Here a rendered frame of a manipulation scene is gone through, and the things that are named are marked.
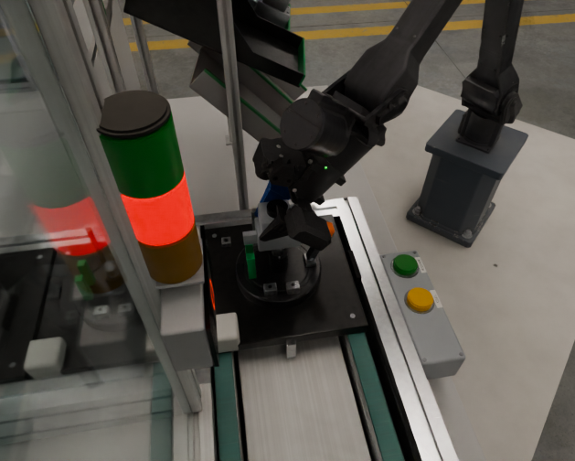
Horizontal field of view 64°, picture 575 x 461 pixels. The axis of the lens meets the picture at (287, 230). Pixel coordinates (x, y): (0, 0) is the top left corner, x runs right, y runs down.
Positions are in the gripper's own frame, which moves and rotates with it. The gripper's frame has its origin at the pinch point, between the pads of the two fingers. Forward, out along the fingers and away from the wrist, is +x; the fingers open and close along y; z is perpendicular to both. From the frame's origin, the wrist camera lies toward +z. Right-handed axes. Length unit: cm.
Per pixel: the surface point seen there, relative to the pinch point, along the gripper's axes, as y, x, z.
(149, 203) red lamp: 21.2, -11.1, 24.9
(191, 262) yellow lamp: 20.5, -6.3, 18.5
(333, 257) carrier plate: -1.5, 4.2, -17.0
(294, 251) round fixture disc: -2.4, 6.9, -10.7
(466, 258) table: -4.9, -6.4, -46.6
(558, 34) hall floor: -257, -83, -270
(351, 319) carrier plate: 10.9, 4.3, -16.7
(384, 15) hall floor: -314, -5, -180
